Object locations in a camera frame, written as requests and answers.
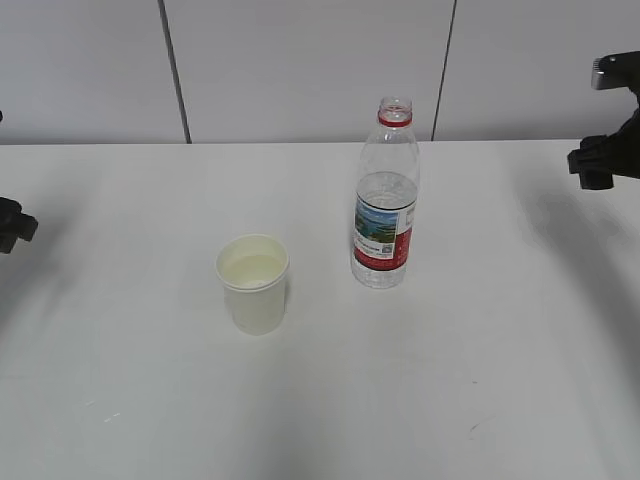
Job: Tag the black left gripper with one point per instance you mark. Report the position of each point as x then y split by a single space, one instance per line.
14 225

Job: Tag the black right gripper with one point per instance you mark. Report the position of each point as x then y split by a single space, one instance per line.
600 158

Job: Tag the clear plastic water bottle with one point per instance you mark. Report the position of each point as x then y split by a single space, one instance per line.
386 195

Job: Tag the white paper cup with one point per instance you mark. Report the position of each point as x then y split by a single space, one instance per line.
253 270

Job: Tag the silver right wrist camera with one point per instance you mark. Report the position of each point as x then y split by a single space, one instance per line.
618 70

